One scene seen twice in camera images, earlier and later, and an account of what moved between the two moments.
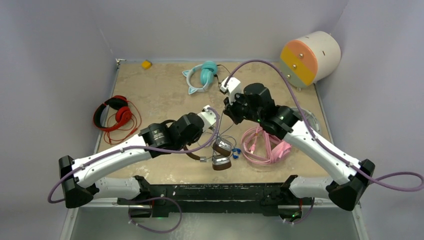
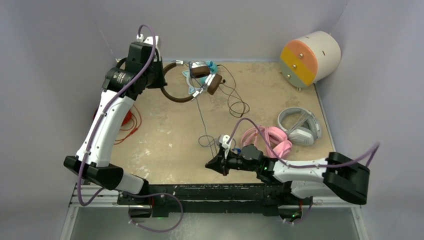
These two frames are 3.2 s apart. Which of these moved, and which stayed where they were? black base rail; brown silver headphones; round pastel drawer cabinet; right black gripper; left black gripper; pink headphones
Moved: right black gripper; left black gripper; brown silver headphones
Stayed: pink headphones; black base rail; round pastel drawer cabinet
